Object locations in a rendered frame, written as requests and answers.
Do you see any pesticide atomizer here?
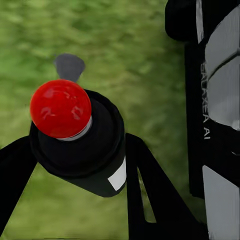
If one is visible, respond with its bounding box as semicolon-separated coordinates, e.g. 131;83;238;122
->
29;53;127;198

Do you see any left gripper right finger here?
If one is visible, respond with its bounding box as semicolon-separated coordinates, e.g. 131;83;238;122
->
125;133;209;240

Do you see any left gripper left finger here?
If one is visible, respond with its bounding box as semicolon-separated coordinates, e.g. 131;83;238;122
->
0;136;38;236

